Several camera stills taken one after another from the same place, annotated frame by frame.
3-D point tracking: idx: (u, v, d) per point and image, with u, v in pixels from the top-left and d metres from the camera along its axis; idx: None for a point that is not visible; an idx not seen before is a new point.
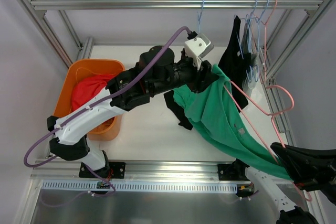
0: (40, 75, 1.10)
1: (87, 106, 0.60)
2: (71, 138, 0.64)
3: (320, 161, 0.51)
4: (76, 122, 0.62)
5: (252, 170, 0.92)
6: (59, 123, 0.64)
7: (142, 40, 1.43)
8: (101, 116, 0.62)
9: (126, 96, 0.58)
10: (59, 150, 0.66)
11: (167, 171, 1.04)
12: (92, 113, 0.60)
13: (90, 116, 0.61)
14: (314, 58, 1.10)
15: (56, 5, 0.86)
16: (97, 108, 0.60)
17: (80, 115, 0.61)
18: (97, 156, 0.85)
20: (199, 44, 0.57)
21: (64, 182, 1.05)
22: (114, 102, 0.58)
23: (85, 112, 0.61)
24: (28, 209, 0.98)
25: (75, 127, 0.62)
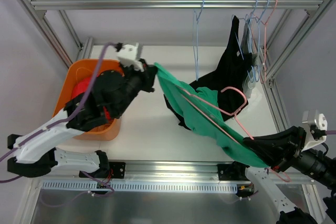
0: (40, 75, 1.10)
1: (44, 127, 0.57)
2: (29, 158, 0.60)
3: (281, 140, 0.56)
4: (34, 142, 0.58)
5: (253, 170, 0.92)
6: (17, 142, 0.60)
7: (143, 40, 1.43)
8: (60, 137, 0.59)
9: (81, 119, 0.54)
10: (17, 170, 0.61)
11: (167, 171, 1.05)
12: (50, 134, 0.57)
13: (46, 138, 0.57)
14: (314, 57, 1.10)
15: (56, 5, 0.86)
16: (54, 129, 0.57)
17: (38, 135, 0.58)
18: (84, 163, 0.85)
20: (129, 49, 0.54)
21: (64, 182, 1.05)
22: (69, 124, 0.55)
23: (42, 132, 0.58)
24: (28, 209, 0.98)
25: (32, 148, 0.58)
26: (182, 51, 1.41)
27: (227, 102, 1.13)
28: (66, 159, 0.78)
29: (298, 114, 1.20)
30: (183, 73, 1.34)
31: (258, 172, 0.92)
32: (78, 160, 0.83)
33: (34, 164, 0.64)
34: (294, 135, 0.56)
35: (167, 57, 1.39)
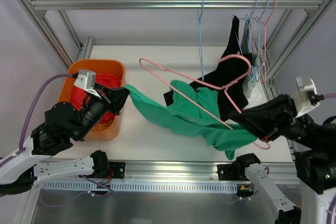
0: (40, 76, 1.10)
1: (13, 153, 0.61)
2: (4, 181, 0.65)
3: (273, 109, 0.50)
4: (3, 167, 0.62)
5: (252, 170, 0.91)
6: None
7: (143, 40, 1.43)
8: (28, 162, 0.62)
9: (43, 148, 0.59)
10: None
11: (167, 171, 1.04)
12: (17, 160, 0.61)
13: (15, 163, 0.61)
14: (314, 58, 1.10)
15: (56, 5, 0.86)
16: (21, 156, 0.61)
17: (7, 160, 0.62)
18: (72, 170, 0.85)
20: (81, 78, 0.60)
21: (64, 182, 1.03)
22: (33, 151, 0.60)
23: (11, 159, 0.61)
24: (28, 209, 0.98)
25: (3, 173, 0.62)
26: (182, 50, 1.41)
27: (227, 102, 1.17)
28: (49, 171, 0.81)
29: None
30: (183, 73, 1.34)
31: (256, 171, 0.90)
32: (65, 169, 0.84)
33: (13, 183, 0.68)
34: (286, 103, 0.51)
35: (167, 56, 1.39)
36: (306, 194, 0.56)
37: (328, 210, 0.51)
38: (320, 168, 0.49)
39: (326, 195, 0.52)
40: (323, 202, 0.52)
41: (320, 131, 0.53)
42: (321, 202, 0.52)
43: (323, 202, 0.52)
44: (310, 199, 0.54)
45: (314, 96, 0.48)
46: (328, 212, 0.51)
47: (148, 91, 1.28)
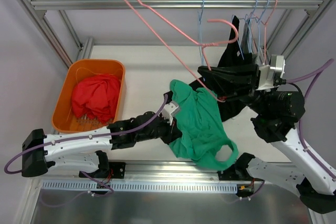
0: (40, 75, 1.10)
1: (90, 135, 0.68)
2: (56, 156, 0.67)
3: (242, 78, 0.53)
4: (72, 144, 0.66)
5: (253, 167, 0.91)
6: (50, 138, 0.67)
7: (142, 40, 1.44)
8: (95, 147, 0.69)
9: (119, 141, 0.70)
10: (33, 164, 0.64)
11: (166, 171, 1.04)
12: (90, 142, 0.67)
13: (86, 145, 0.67)
14: (313, 58, 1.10)
15: (56, 4, 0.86)
16: (96, 140, 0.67)
17: (80, 139, 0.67)
18: (83, 164, 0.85)
20: (171, 105, 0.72)
21: (64, 182, 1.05)
22: (114, 140, 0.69)
23: (85, 139, 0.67)
24: (28, 209, 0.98)
25: (69, 148, 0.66)
26: (183, 51, 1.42)
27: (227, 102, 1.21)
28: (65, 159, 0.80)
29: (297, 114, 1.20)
30: (184, 73, 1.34)
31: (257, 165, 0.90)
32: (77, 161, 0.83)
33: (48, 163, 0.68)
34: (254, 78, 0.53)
35: (167, 57, 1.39)
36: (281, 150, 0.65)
37: (304, 148, 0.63)
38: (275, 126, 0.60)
39: (293, 139, 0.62)
40: (297, 146, 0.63)
41: (271, 99, 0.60)
42: (295, 147, 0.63)
43: (296, 145, 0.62)
44: (287, 152, 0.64)
45: (279, 80, 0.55)
46: (305, 149, 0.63)
47: (148, 91, 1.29)
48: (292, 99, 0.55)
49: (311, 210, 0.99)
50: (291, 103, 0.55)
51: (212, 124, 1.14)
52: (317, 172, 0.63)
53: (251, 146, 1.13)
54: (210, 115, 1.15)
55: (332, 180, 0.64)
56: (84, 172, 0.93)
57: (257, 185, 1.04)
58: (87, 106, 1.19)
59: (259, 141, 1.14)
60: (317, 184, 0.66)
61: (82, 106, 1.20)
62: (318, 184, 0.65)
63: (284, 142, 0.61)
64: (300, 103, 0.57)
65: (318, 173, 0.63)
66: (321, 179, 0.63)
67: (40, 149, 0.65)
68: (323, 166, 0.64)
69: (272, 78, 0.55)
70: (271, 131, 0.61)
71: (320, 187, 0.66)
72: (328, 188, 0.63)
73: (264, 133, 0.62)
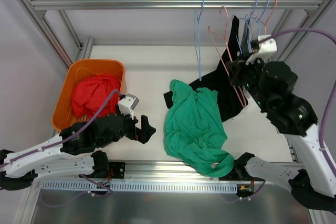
0: (40, 76, 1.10)
1: (40, 148, 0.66)
2: (17, 172, 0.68)
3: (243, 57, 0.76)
4: (27, 159, 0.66)
5: (251, 164, 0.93)
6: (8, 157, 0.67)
7: (143, 40, 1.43)
8: (51, 158, 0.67)
9: (74, 146, 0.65)
10: (2, 182, 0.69)
11: (166, 171, 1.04)
12: (43, 154, 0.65)
13: (40, 158, 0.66)
14: (313, 58, 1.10)
15: (55, 4, 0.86)
16: (48, 151, 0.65)
17: (31, 155, 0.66)
18: (73, 169, 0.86)
20: (128, 99, 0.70)
21: (64, 182, 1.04)
22: (64, 148, 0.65)
23: (37, 152, 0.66)
24: (28, 209, 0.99)
25: (24, 164, 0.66)
26: (183, 51, 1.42)
27: (227, 102, 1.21)
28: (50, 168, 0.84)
29: None
30: (183, 73, 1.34)
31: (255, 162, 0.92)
32: (64, 167, 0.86)
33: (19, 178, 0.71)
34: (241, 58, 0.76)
35: (167, 57, 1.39)
36: (300, 150, 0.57)
37: (321, 147, 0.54)
38: (293, 114, 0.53)
39: (311, 135, 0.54)
40: (314, 144, 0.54)
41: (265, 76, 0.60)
42: (312, 144, 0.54)
43: (313, 142, 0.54)
44: (301, 148, 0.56)
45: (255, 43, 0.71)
46: (321, 149, 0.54)
47: (148, 91, 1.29)
48: (268, 66, 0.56)
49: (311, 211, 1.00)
50: (266, 68, 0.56)
51: (212, 125, 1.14)
52: (326, 174, 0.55)
53: (252, 146, 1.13)
54: (210, 115, 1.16)
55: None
56: (82, 174, 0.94)
57: (257, 185, 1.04)
58: (87, 106, 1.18)
59: (259, 141, 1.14)
60: (318, 186, 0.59)
61: (82, 106, 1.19)
62: (320, 184, 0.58)
63: (304, 138, 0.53)
64: (286, 71, 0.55)
65: (326, 174, 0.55)
66: (326, 182, 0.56)
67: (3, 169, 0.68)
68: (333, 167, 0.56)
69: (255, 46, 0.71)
70: (292, 120, 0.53)
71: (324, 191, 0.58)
72: (331, 191, 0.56)
73: (283, 125, 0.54)
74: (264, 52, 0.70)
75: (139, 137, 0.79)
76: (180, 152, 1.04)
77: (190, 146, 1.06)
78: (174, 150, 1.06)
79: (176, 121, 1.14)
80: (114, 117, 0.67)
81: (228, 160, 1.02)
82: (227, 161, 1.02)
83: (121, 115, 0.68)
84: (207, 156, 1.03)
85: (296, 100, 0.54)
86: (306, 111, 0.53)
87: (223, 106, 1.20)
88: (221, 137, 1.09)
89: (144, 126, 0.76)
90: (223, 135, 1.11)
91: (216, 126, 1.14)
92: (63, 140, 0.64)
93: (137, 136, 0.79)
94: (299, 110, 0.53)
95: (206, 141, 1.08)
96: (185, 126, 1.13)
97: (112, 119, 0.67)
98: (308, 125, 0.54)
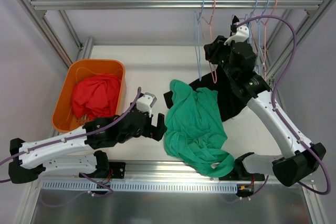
0: (41, 76, 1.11)
1: (63, 138, 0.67)
2: (33, 163, 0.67)
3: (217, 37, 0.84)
4: (47, 149, 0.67)
5: (248, 157, 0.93)
6: (24, 147, 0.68)
7: (143, 40, 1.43)
8: (71, 150, 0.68)
9: (98, 138, 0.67)
10: (14, 172, 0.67)
11: (166, 171, 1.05)
12: (65, 145, 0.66)
13: (61, 149, 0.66)
14: (313, 57, 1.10)
15: (55, 4, 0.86)
16: (71, 142, 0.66)
17: (53, 145, 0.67)
18: (78, 167, 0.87)
20: (147, 97, 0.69)
21: (64, 182, 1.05)
22: (88, 140, 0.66)
23: (59, 143, 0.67)
24: (28, 209, 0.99)
25: (42, 154, 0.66)
26: (183, 51, 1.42)
27: (227, 102, 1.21)
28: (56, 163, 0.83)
29: (298, 113, 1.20)
30: (184, 73, 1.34)
31: None
32: (70, 164, 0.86)
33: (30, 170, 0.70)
34: (219, 38, 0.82)
35: (167, 57, 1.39)
36: (262, 117, 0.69)
37: (273, 107, 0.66)
38: (246, 83, 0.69)
39: (264, 98, 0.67)
40: (266, 104, 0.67)
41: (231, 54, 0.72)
42: (265, 104, 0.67)
43: (266, 103, 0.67)
44: (258, 110, 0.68)
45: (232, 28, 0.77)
46: (274, 108, 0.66)
47: (148, 91, 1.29)
48: (234, 44, 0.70)
49: (311, 210, 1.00)
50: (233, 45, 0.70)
51: (212, 125, 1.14)
52: (283, 131, 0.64)
53: (252, 146, 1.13)
54: (210, 115, 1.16)
55: (296, 140, 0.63)
56: (82, 173, 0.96)
57: (257, 186, 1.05)
58: (87, 106, 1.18)
59: (259, 141, 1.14)
60: (284, 149, 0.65)
61: (82, 107, 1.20)
62: (283, 146, 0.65)
63: (255, 98, 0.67)
64: (248, 49, 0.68)
65: (282, 131, 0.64)
66: (285, 138, 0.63)
67: (17, 158, 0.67)
68: (289, 127, 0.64)
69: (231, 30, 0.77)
70: (245, 88, 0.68)
71: (287, 153, 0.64)
72: (290, 148, 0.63)
73: (239, 92, 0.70)
74: (240, 34, 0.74)
75: (155, 135, 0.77)
76: (180, 152, 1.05)
77: (193, 146, 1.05)
78: (174, 150, 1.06)
79: (177, 122, 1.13)
80: (137, 114, 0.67)
81: (228, 160, 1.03)
82: (228, 160, 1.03)
83: (142, 113, 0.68)
84: (207, 156, 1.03)
85: (252, 75, 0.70)
86: (256, 81, 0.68)
87: (222, 106, 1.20)
88: (221, 137, 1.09)
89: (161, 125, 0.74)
90: (223, 135, 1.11)
91: (216, 126, 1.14)
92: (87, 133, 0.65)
93: (151, 134, 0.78)
94: (251, 80, 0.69)
95: (206, 141, 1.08)
96: (185, 126, 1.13)
97: (136, 115, 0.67)
98: (261, 92, 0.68)
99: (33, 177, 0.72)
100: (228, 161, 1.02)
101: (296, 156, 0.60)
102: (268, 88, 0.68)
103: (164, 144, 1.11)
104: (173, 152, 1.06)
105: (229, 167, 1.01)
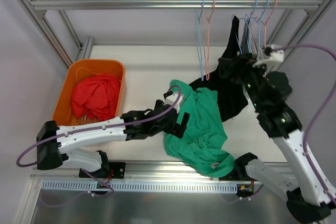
0: (40, 76, 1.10)
1: (103, 126, 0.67)
2: (70, 148, 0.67)
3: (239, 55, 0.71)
4: (86, 135, 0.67)
5: (252, 166, 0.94)
6: (62, 129, 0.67)
7: (143, 39, 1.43)
8: (107, 138, 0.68)
9: (134, 130, 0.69)
10: (48, 155, 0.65)
11: (166, 171, 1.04)
12: (104, 132, 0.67)
13: (99, 136, 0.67)
14: (313, 57, 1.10)
15: (55, 5, 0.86)
16: (110, 130, 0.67)
17: (92, 130, 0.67)
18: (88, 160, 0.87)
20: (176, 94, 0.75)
21: (64, 182, 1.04)
22: (127, 130, 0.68)
23: (98, 130, 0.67)
24: (28, 208, 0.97)
25: (82, 139, 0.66)
26: (183, 51, 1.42)
27: (227, 102, 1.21)
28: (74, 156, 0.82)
29: (298, 113, 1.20)
30: (184, 73, 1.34)
31: (258, 164, 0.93)
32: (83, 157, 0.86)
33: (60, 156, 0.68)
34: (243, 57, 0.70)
35: (167, 56, 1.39)
36: (286, 156, 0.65)
37: (304, 151, 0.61)
38: (277, 118, 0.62)
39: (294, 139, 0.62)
40: (296, 147, 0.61)
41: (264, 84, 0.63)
42: (295, 147, 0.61)
43: (296, 146, 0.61)
44: (286, 152, 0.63)
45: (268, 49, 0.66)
46: (304, 153, 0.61)
47: (148, 91, 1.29)
48: (269, 75, 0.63)
49: None
50: (268, 77, 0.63)
51: (213, 125, 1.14)
52: (310, 179, 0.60)
53: (252, 146, 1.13)
54: (210, 115, 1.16)
55: (323, 190, 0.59)
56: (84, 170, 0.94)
57: (257, 186, 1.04)
58: (87, 106, 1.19)
59: (259, 141, 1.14)
60: (306, 193, 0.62)
61: (82, 106, 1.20)
62: (307, 192, 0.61)
63: (285, 139, 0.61)
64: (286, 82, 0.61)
65: (310, 179, 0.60)
66: (312, 188, 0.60)
67: (53, 141, 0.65)
68: (317, 174, 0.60)
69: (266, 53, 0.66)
70: (275, 125, 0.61)
71: (310, 200, 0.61)
72: (315, 198, 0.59)
73: (268, 126, 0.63)
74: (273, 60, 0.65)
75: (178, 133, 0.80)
76: (180, 152, 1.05)
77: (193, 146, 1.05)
78: (174, 150, 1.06)
79: None
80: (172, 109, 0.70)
81: (228, 160, 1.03)
82: (227, 161, 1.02)
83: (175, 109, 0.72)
84: (207, 156, 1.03)
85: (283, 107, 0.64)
86: (289, 118, 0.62)
87: (222, 107, 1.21)
88: (221, 137, 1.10)
89: (186, 123, 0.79)
90: (223, 135, 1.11)
91: (216, 126, 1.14)
92: (126, 123, 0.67)
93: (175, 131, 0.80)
94: (282, 115, 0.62)
95: (206, 141, 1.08)
96: None
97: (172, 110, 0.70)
98: (291, 130, 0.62)
99: (60, 163, 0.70)
100: (228, 161, 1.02)
101: (321, 208, 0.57)
102: (299, 128, 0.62)
103: (165, 145, 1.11)
104: (173, 152, 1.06)
105: (229, 167, 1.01)
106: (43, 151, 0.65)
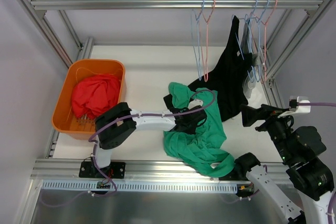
0: (40, 76, 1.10)
1: (163, 114, 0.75)
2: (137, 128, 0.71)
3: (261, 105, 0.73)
4: (152, 119, 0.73)
5: (255, 174, 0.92)
6: (135, 112, 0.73)
7: (143, 40, 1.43)
8: (163, 126, 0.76)
9: (179, 121, 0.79)
10: (125, 131, 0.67)
11: (166, 171, 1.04)
12: (163, 120, 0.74)
13: (160, 122, 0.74)
14: (313, 57, 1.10)
15: (55, 5, 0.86)
16: (167, 119, 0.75)
17: (156, 116, 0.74)
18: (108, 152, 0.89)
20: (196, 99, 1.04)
21: (64, 182, 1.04)
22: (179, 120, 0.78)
23: (159, 116, 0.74)
24: (28, 209, 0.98)
25: (149, 122, 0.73)
26: (183, 51, 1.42)
27: (227, 102, 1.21)
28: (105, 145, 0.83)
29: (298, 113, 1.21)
30: (184, 73, 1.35)
31: (259, 175, 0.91)
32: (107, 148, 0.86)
33: (126, 136, 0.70)
34: (269, 108, 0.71)
35: (171, 56, 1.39)
36: (306, 202, 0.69)
37: (327, 211, 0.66)
38: (314, 179, 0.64)
39: (322, 200, 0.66)
40: (323, 207, 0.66)
41: (291, 137, 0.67)
42: (321, 206, 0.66)
43: (323, 206, 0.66)
44: (310, 205, 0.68)
45: (292, 103, 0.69)
46: (327, 213, 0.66)
47: (149, 91, 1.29)
48: (299, 131, 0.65)
49: None
50: (298, 133, 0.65)
51: (212, 125, 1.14)
52: None
53: (252, 146, 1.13)
54: (210, 115, 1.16)
55: None
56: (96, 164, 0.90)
57: None
58: (87, 106, 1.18)
59: (259, 140, 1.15)
60: None
61: (82, 107, 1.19)
62: None
63: (315, 201, 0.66)
64: (315, 140, 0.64)
65: None
66: None
67: (129, 119, 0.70)
68: None
69: (291, 105, 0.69)
70: (310, 184, 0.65)
71: None
72: None
73: (302, 185, 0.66)
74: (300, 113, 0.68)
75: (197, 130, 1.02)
76: (180, 152, 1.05)
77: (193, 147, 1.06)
78: (174, 151, 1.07)
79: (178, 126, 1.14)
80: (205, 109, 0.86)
81: (228, 160, 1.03)
82: (227, 161, 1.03)
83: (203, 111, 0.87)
84: (207, 156, 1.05)
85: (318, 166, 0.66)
86: (326, 181, 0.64)
87: (222, 107, 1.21)
88: (221, 137, 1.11)
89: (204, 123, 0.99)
90: (222, 135, 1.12)
91: (216, 127, 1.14)
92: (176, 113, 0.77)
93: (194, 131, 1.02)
94: (319, 179, 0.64)
95: (206, 141, 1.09)
96: None
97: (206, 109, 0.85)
98: (322, 192, 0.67)
99: (121, 141, 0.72)
100: (227, 162, 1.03)
101: None
102: (330, 189, 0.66)
103: (165, 147, 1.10)
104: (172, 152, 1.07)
105: (229, 167, 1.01)
106: (121, 127, 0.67)
